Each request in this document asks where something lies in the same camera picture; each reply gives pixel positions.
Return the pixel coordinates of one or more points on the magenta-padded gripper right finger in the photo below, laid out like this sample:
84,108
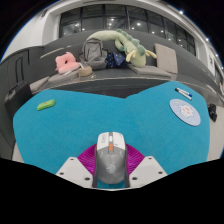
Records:
150,171

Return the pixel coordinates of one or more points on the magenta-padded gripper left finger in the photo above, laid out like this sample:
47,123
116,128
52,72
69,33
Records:
71,171

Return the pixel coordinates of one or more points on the grey and white computer mouse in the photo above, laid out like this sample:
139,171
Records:
110,163

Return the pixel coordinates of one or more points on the round pale blue mouse pad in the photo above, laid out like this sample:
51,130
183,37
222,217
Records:
185,112

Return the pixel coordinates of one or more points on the teal felt table mat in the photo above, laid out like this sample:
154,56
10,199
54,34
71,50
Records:
66,130

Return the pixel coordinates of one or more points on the green eraser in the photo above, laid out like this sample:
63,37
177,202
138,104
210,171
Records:
46,105

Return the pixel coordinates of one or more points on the small black bag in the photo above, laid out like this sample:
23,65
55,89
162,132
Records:
212,112

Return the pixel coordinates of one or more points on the white marker with blue cap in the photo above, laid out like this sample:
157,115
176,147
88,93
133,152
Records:
185,91

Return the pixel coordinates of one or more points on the black suitcase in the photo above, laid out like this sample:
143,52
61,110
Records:
16,98

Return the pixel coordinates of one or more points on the flat grey seat cushion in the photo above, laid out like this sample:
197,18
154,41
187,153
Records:
39,83
60,77
150,70

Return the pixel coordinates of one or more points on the pink plush cushion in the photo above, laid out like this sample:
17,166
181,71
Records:
66,63

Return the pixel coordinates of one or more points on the large grey square cushion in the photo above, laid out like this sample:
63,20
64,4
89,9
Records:
166,58

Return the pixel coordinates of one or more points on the dark blue starred bag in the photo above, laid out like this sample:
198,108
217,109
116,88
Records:
115,60

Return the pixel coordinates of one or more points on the long green plush dragon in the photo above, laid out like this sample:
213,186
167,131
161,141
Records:
136,55

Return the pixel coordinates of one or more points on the grey backpack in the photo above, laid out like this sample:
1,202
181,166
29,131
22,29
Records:
93,53

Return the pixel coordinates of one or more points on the ceiling lights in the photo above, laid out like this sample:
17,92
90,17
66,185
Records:
181,12

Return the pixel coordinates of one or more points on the dark glass window wall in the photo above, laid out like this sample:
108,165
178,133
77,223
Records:
116,23

